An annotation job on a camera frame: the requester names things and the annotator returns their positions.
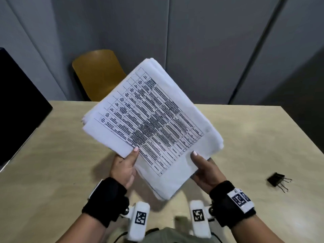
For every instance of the black monitor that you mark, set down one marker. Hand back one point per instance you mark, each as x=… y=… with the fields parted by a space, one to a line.
x=17 y=111

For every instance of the pile of printed papers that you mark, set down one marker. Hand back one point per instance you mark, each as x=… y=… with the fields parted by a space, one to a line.
x=152 y=116

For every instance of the yellow chair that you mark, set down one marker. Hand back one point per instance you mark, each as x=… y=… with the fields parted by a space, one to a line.
x=98 y=75

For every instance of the person's left hand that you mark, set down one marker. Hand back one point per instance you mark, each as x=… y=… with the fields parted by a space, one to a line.
x=124 y=169

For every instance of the person's right hand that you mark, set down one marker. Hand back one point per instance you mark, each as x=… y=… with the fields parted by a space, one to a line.
x=207 y=174

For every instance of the olive green shirt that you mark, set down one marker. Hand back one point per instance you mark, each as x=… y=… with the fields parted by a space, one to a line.
x=174 y=236

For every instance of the white wrist camera with marker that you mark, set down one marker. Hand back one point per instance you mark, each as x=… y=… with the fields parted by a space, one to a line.
x=200 y=229
x=138 y=231

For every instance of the black binder clip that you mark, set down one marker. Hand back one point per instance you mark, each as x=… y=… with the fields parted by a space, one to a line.
x=274 y=179

